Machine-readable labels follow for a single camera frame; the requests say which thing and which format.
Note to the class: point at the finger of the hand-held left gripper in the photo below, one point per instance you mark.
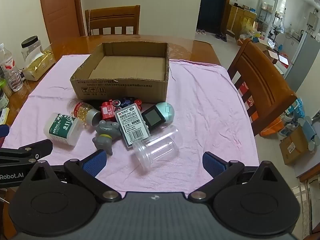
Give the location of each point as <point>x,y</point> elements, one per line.
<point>3,131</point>
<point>37,147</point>

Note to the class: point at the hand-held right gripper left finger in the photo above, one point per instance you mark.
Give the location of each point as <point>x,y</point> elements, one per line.
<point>94,162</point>

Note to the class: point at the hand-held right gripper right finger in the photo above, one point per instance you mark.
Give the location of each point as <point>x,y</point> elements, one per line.
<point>213,163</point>

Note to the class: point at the white bottle with green label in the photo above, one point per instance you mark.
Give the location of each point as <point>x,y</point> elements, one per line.
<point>62,128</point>

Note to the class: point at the grey toy animal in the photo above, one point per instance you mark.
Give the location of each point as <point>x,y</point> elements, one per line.
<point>107,133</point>

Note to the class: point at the clear bottle of yellow capsules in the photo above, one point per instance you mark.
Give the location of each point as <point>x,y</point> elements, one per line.
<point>82,111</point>

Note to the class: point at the black digital timer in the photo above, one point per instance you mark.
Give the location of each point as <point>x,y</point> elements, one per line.
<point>152,118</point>

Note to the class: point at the cardboard box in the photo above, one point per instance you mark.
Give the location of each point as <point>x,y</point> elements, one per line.
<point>120,90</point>
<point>293,146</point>

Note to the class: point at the small jar with green lid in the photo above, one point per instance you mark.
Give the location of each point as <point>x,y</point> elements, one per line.
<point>4,87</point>

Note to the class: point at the red toy train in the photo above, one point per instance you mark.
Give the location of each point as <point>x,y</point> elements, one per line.
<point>108,110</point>

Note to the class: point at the clear plastic jar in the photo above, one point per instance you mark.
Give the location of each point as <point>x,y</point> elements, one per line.
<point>156,150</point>

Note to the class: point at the plastic water bottle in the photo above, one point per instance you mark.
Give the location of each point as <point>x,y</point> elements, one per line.
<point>11,70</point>

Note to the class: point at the pink cloth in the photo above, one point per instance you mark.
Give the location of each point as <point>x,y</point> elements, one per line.
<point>205,100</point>

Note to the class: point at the dark blue dotted toy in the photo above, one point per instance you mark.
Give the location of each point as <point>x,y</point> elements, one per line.
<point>127,101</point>

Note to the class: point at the teal egg-shaped toy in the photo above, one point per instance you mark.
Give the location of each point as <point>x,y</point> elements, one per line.
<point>168,111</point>

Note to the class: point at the gold tissue packet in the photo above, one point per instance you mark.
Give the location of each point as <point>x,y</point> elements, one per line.
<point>37,66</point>

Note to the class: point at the red gift box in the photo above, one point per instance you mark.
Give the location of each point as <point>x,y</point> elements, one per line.
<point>246,95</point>

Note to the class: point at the cardboard box on floor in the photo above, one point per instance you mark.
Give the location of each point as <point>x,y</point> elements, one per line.
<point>293,146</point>

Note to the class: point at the clear jar with black lid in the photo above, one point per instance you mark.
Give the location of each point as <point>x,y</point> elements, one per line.
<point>30,45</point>

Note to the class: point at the wooden chair with grooved back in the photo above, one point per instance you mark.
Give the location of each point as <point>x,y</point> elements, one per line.
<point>262,80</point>

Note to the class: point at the pair of dark shoes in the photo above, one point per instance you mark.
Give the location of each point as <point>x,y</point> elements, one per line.
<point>221,37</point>

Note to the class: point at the pair of light slippers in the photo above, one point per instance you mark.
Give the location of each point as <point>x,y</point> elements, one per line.
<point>201,31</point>

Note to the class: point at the brown wooden door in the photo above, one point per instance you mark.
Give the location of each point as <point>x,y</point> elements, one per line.
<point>60,10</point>

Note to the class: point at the grey refrigerator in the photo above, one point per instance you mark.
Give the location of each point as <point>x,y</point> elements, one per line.
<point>303,60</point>

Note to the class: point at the yellow plastic bag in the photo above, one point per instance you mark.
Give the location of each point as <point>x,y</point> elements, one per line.
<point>248,27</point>

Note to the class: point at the wooden chair with slatted back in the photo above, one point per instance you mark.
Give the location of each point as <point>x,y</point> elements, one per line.
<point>112,16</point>

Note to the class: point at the wooden cabinet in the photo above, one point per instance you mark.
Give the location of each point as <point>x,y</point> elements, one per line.
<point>240,17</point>

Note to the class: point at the dark doorway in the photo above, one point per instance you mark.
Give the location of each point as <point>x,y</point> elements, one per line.
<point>212,5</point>

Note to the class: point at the metal storage shelf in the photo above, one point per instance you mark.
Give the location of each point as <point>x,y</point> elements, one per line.
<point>267,12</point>

